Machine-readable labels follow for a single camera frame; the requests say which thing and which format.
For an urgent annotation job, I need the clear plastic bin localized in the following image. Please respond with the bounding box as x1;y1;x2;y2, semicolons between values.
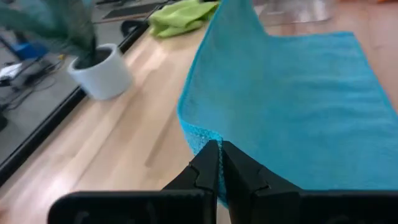
253;0;336;26

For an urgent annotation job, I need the blue microfiber towel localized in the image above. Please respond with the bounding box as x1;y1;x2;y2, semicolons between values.
176;0;398;208

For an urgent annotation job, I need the blue floor object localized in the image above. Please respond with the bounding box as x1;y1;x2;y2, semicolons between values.
11;40;49;60

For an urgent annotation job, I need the green artificial succulent plant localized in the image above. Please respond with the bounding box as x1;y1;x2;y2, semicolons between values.
0;0;97;68

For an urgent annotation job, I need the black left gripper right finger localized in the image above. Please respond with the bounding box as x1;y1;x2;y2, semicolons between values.
222;141;302;224

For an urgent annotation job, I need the dark grey desk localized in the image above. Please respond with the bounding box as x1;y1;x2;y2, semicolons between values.
95;0;169;21

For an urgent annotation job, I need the lime green microfiber towel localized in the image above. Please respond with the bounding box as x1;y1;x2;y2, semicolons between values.
148;0;220;39

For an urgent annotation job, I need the white round plant pot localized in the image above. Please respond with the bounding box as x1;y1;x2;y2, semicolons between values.
67;43;134;101

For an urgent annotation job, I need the white flat device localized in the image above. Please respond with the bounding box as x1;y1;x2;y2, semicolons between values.
0;63;23;81

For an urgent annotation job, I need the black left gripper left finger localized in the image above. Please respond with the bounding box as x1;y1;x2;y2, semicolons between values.
161;139;221;224

